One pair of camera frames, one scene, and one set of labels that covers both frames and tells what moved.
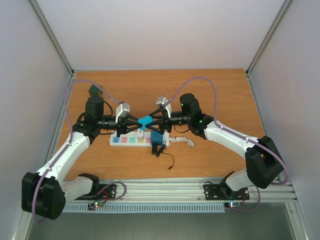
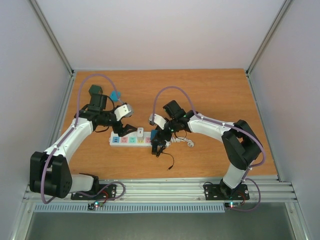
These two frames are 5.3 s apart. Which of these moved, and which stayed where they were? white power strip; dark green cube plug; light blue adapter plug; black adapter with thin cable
Moved: light blue adapter plug
Stayed: black adapter with thin cable; white power strip; dark green cube plug
